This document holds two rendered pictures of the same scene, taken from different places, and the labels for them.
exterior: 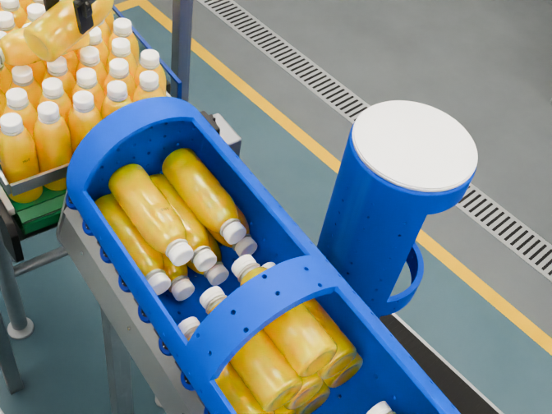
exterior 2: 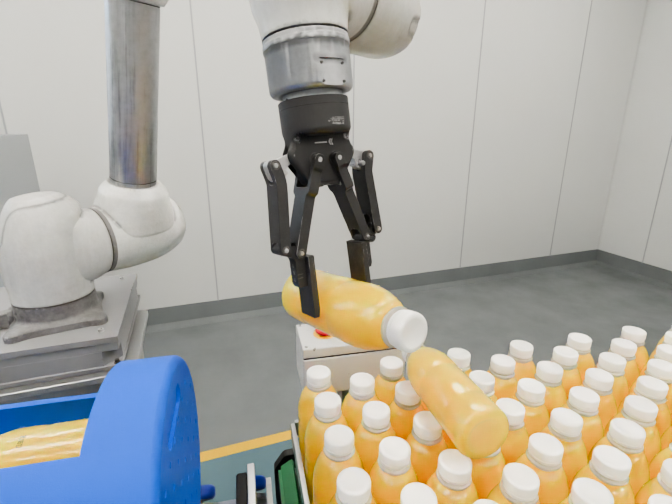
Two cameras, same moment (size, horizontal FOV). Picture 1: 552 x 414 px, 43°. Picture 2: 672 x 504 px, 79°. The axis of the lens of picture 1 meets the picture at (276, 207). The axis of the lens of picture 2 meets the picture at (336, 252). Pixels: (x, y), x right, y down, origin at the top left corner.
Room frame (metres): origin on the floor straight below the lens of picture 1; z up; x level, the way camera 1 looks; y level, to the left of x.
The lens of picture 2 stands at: (1.22, 0.04, 1.48)
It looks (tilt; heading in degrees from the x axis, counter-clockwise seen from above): 17 degrees down; 121
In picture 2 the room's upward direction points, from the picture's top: straight up
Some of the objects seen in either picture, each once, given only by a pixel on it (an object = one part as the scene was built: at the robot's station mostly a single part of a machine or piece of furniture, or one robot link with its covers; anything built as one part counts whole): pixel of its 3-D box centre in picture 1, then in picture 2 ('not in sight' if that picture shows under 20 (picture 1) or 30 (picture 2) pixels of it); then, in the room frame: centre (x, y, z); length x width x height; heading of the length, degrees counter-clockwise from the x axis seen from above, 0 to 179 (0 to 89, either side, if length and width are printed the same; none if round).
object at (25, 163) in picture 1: (19, 160); (319, 427); (0.90, 0.52, 0.99); 0.07 x 0.07 x 0.19
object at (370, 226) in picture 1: (367, 264); not in sight; (1.14, -0.27, 0.59); 0.28 x 0.28 x 0.88
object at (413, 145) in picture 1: (414, 143); not in sight; (1.14, -0.27, 1.03); 0.28 x 0.28 x 0.01
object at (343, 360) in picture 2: not in sight; (349, 352); (0.88, 0.67, 1.05); 0.20 x 0.10 x 0.10; 44
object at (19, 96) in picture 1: (16, 97); (362, 384); (0.97, 0.54, 1.09); 0.04 x 0.04 x 0.02
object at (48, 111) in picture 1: (48, 111); (327, 404); (0.95, 0.47, 1.09); 0.04 x 0.04 x 0.02
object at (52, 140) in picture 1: (53, 148); (328, 459); (0.95, 0.47, 0.99); 0.07 x 0.07 x 0.19
